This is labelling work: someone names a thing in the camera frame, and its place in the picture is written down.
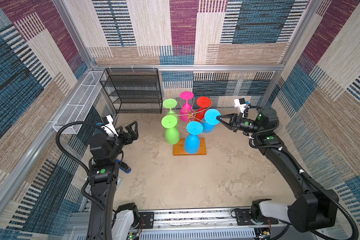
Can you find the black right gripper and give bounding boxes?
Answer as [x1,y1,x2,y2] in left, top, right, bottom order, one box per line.
[216,113,262,135]

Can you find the blue wine glass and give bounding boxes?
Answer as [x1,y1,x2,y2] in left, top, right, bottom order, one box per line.
[201,109,221,134]
[186,122,203,152]

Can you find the blue wine glass front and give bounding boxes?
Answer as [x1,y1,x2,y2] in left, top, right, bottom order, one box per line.
[186,122,203,152]

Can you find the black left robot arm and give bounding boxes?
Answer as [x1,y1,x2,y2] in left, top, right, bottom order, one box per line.
[56,121,141,240]

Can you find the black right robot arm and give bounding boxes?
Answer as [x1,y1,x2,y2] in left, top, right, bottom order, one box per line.
[213,107,359,240]

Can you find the red wine glass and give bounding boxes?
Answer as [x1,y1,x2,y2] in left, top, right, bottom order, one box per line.
[195,96,212,122]

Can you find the green wine glass front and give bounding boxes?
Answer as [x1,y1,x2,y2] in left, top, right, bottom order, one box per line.
[161,115,180,145]

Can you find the green wine glass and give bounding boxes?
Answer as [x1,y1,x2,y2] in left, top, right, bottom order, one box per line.
[163,99,180,128]
[161,115,180,145]

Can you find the pink wine glass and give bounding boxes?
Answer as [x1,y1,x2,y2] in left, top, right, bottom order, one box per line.
[180,92,194,122]

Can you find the green wine glass back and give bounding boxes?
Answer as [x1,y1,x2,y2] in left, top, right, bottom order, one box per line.
[163,99,180,128]

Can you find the wooden rack base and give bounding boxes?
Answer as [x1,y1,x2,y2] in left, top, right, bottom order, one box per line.
[173,138,207,156]

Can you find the black mesh shelf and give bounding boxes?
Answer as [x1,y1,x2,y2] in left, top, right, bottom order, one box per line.
[100,68,163,114]

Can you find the light blue stapler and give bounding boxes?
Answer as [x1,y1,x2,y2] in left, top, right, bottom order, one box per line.
[117,178,122,188]

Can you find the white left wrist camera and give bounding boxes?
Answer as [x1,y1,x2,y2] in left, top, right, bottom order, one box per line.
[96,115,118,137]

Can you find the gold wire glass rack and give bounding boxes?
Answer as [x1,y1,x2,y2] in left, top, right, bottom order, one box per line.
[186,107,197,123]

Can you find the white mesh wall basket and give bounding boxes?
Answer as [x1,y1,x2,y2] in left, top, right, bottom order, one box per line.
[53,71,103,132]

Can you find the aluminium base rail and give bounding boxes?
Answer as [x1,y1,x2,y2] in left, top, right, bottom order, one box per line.
[62,206,328,240]

